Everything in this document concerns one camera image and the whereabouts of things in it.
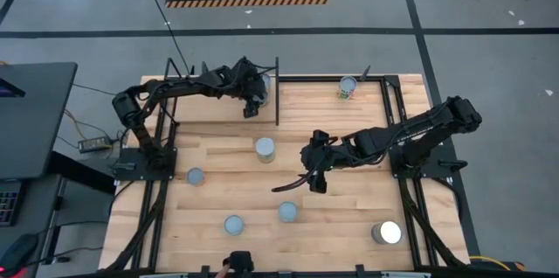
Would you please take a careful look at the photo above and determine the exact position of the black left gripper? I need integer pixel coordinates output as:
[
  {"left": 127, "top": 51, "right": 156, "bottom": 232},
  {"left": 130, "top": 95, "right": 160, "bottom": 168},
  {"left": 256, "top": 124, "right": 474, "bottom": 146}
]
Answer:
[{"left": 226, "top": 56, "right": 272, "bottom": 120}]

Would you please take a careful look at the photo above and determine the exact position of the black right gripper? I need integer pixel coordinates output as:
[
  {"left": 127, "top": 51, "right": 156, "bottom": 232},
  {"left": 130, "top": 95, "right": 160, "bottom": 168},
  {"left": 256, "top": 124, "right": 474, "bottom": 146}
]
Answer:
[{"left": 271, "top": 129, "right": 350, "bottom": 195}]

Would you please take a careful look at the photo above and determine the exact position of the red white diced tomatoes can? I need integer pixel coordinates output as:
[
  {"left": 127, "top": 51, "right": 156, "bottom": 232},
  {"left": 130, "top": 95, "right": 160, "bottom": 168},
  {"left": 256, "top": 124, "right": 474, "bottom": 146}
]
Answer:
[{"left": 258, "top": 73, "right": 273, "bottom": 108}]

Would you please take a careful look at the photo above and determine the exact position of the green red spaghetti can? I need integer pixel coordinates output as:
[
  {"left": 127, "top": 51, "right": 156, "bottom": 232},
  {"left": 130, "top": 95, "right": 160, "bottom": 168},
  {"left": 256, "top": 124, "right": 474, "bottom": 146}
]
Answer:
[{"left": 278, "top": 201, "right": 299, "bottom": 223}]

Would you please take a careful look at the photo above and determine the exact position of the blue yellow carrots can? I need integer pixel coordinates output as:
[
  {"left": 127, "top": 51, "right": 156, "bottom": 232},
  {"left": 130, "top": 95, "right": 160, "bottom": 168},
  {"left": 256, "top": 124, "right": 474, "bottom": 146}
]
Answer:
[{"left": 254, "top": 136, "right": 277, "bottom": 164}]

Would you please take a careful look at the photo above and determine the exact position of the white mix box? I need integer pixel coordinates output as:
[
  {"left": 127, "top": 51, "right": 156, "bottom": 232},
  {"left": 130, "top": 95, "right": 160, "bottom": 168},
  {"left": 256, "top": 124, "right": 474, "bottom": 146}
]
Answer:
[{"left": 336, "top": 75, "right": 358, "bottom": 101}]

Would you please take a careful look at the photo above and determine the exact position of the teal striped salmon can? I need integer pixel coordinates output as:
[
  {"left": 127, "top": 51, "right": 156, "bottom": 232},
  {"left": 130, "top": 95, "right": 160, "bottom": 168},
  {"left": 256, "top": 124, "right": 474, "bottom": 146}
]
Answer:
[{"left": 224, "top": 214, "right": 245, "bottom": 236}]

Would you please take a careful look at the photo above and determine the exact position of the cream blue peas can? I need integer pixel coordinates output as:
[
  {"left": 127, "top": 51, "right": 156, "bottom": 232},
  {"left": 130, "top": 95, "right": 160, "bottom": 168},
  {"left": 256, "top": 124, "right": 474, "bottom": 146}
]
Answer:
[{"left": 370, "top": 219, "right": 404, "bottom": 246}]

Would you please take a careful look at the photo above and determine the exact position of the grey lidded tin can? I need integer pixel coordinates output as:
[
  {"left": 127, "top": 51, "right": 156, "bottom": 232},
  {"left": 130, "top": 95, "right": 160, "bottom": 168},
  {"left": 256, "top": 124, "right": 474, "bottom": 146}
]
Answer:
[{"left": 186, "top": 167, "right": 205, "bottom": 187}]

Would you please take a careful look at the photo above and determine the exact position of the black shelf end panel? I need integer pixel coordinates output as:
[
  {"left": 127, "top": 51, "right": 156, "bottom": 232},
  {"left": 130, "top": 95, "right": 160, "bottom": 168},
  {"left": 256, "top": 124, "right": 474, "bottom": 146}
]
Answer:
[{"left": 274, "top": 56, "right": 280, "bottom": 127}]

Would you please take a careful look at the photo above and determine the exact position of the black triangular brace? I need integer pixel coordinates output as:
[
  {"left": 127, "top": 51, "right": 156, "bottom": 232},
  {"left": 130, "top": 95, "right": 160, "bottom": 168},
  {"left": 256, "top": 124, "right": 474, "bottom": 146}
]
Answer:
[{"left": 163, "top": 56, "right": 183, "bottom": 80}]

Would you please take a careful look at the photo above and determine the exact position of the black handheld device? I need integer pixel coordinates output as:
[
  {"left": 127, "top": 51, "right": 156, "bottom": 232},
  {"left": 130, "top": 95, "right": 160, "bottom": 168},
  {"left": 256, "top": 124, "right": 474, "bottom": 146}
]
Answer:
[{"left": 221, "top": 250, "right": 256, "bottom": 276}]

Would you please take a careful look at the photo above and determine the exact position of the black power adapter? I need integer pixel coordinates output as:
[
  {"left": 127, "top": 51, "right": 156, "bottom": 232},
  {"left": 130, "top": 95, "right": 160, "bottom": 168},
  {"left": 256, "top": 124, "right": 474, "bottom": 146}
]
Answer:
[{"left": 78, "top": 136, "right": 113, "bottom": 154}]

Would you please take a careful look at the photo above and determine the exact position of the black monitor on left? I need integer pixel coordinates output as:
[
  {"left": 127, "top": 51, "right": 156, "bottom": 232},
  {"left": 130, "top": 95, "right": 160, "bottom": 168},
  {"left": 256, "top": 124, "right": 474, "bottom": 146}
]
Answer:
[{"left": 0, "top": 61, "right": 79, "bottom": 181}]

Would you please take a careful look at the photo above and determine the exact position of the dark laptop screen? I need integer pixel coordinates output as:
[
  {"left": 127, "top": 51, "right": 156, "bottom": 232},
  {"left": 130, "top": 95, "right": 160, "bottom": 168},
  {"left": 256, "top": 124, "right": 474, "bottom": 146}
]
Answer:
[{"left": 0, "top": 76, "right": 26, "bottom": 99}]

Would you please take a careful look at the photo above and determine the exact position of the backlit keyboard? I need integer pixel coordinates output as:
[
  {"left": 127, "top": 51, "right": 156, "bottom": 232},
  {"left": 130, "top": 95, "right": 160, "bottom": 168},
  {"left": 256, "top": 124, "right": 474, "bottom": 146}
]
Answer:
[{"left": 0, "top": 180, "right": 24, "bottom": 228}]

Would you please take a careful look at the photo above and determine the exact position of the black computer mouse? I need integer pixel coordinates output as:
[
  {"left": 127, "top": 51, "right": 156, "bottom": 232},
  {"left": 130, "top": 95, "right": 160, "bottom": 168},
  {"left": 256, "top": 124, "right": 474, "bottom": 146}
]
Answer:
[{"left": 0, "top": 233, "right": 39, "bottom": 275}]

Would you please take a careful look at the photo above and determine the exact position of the black aluminium table frame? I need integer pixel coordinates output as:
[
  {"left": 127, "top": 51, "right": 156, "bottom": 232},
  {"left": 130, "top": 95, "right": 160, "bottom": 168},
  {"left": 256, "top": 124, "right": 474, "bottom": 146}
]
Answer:
[{"left": 104, "top": 74, "right": 471, "bottom": 273}]

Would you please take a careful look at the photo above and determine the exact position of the thin black hanging cable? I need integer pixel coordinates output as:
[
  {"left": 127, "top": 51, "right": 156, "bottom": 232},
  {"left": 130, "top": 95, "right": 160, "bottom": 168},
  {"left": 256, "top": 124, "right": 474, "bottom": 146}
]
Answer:
[{"left": 138, "top": 0, "right": 193, "bottom": 76}]

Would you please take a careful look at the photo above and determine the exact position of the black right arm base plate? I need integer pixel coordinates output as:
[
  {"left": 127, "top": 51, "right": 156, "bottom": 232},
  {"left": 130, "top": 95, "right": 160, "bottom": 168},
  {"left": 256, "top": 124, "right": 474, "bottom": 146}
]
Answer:
[{"left": 390, "top": 142, "right": 456, "bottom": 180}]

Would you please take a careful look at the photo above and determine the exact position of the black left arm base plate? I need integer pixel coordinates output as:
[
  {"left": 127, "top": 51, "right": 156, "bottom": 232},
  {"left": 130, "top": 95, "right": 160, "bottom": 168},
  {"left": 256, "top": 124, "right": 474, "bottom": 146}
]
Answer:
[{"left": 114, "top": 146, "right": 178, "bottom": 182}]

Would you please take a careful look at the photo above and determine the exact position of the yellow floor cable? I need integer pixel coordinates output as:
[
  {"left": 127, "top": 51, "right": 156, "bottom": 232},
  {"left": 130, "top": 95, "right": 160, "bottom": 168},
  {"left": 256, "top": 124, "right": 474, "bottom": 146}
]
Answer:
[{"left": 467, "top": 254, "right": 511, "bottom": 272}]

